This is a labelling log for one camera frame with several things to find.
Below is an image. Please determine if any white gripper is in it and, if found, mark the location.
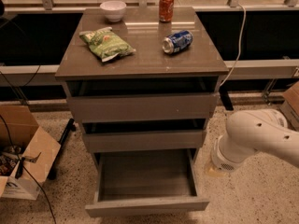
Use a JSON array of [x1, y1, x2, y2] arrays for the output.
[[205, 134, 258, 177]]

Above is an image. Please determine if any grey bottom drawer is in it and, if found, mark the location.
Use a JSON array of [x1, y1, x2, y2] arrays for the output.
[[85, 149, 208, 217]]

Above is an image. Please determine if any grey drawer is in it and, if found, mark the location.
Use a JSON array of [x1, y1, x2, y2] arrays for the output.
[[65, 79, 221, 123], [83, 119, 206, 153], [85, 149, 208, 217]]

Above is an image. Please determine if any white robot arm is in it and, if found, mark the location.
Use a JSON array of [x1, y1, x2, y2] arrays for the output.
[[205, 109, 299, 177]]

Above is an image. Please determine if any grey middle drawer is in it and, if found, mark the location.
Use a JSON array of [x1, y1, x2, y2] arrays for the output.
[[83, 119, 206, 153]]

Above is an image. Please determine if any grey top drawer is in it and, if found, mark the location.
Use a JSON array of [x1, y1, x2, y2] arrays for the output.
[[65, 79, 221, 123]]

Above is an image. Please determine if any grey drawer cabinet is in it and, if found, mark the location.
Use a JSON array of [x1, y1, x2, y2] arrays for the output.
[[56, 7, 228, 161]]

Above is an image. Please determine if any black stand leg right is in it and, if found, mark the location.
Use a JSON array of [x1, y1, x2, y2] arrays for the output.
[[219, 87, 234, 111]]

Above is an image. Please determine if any black stand leg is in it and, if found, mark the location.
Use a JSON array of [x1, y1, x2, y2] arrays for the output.
[[219, 87, 234, 111], [48, 119, 76, 180]]

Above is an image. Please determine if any cardboard box right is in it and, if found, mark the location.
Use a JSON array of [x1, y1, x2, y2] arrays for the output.
[[280, 81, 299, 132]]

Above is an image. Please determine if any blue soda can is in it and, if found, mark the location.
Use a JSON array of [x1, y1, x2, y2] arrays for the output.
[[163, 30, 192, 54]]

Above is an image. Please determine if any black stand leg left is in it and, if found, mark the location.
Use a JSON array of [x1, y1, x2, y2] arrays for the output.
[[48, 119, 76, 180]]

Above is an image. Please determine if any green chip bag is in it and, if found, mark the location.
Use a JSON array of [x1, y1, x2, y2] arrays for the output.
[[79, 27, 135, 63]]

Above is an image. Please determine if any orange soda can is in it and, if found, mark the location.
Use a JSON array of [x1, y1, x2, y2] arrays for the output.
[[159, 0, 174, 22]]

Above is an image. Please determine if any open cardboard box left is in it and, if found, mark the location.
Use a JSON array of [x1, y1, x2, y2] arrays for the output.
[[0, 105, 60, 200]]

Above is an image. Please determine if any white ceramic bowl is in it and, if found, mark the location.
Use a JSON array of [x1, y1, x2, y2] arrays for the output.
[[100, 1, 127, 22]]

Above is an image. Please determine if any white cable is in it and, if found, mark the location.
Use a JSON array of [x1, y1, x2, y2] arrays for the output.
[[219, 4, 247, 88]]

